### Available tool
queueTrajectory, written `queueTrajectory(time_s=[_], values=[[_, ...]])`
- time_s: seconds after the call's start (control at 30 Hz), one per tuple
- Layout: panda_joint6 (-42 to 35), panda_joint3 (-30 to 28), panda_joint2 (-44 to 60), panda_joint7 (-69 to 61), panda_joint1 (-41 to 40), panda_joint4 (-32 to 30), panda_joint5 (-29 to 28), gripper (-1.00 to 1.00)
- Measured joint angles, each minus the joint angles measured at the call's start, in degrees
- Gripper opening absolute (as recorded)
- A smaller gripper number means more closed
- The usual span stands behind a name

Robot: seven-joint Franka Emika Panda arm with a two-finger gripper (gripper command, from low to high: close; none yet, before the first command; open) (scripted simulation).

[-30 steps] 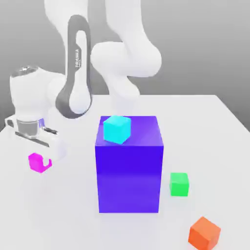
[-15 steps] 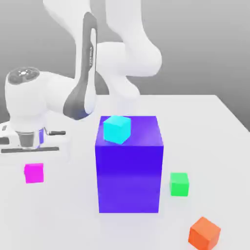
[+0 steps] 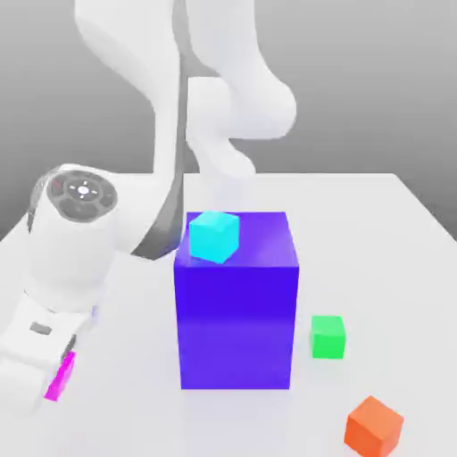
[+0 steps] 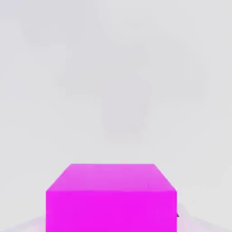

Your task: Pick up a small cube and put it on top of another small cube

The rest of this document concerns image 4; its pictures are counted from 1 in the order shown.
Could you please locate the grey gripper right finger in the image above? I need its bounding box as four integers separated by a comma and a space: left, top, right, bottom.
176, 205, 232, 232

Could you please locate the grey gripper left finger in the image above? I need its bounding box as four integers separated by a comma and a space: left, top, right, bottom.
0, 215, 47, 232

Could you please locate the small magenta cube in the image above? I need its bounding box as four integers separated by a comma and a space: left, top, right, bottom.
45, 163, 178, 232

